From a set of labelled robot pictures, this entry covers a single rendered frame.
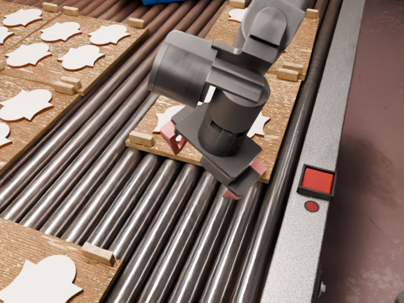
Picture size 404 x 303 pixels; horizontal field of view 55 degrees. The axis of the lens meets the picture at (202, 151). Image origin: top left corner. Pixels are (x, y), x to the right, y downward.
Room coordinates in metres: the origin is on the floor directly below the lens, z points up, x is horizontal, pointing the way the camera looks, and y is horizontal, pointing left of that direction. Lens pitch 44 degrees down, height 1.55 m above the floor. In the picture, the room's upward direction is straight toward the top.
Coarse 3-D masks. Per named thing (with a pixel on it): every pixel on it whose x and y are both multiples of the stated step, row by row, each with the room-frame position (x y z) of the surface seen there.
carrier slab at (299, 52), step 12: (228, 12) 1.39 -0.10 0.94; (216, 24) 1.29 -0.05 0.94; (228, 24) 1.29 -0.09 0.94; (312, 24) 1.29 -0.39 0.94; (216, 36) 1.20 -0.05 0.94; (228, 36) 1.20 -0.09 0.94; (300, 36) 1.20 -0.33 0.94; (312, 36) 1.20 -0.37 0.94; (288, 48) 1.12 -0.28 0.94; (300, 48) 1.12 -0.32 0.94; (312, 48) 1.12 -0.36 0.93; (288, 60) 1.05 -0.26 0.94; (300, 60) 1.05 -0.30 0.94; (276, 72) 0.98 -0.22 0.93
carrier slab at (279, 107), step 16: (272, 80) 0.94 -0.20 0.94; (288, 80) 0.94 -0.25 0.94; (160, 96) 0.86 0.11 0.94; (272, 96) 0.86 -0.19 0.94; (288, 96) 0.86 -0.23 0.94; (160, 112) 0.79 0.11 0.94; (272, 112) 0.79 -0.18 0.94; (288, 112) 0.79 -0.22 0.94; (144, 128) 0.73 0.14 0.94; (272, 128) 0.73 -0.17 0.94; (128, 144) 0.67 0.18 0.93; (160, 144) 0.67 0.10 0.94; (272, 144) 0.67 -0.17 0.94; (192, 160) 0.62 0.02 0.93; (272, 160) 0.61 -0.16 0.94
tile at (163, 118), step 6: (168, 108) 0.79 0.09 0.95; (174, 108) 0.79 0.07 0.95; (180, 108) 0.79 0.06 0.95; (156, 114) 0.77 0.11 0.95; (162, 114) 0.77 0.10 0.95; (168, 114) 0.77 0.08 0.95; (162, 120) 0.74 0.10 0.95; (168, 120) 0.74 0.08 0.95; (156, 132) 0.70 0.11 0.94; (180, 138) 0.68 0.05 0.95
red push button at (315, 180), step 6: (306, 168) 0.60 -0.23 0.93; (306, 174) 0.58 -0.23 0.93; (312, 174) 0.58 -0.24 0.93; (318, 174) 0.58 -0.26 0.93; (324, 174) 0.58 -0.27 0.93; (330, 174) 0.58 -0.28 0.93; (306, 180) 0.56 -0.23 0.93; (312, 180) 0.56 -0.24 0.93; (318, 180) 0.56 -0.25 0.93; (324, 180) 0.56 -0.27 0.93; (330, 180) 0.56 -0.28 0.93; (306, 186) 0.54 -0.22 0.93; (312, 186) 0.54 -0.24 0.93; (318, 186) 0.54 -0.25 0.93; (324, 186) 0.54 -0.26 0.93; (330, 186) 0.54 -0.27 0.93
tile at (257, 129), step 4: (260, 112) 0.78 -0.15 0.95; (260, 116) 0.76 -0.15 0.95; (256, 120) 0.74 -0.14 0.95; (260, 120) 0.74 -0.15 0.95; (264, 120) 0.74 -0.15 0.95; (268, 120) 0.75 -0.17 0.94; (256, 124) 0.73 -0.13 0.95; (260, 124) 0.73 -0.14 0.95; (264, 124) 0.74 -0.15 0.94; (252, 128) 0.71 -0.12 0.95; (256, 128) 0.71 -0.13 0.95; (260, 128) 0.71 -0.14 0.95; (248, 132) 0.70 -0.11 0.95; (252, 132) 0.70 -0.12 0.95; (256, 132) 0.70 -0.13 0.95; (260, 132) 0.70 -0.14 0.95; (252, 136) 0.69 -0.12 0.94; (260, 136) 0.69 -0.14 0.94
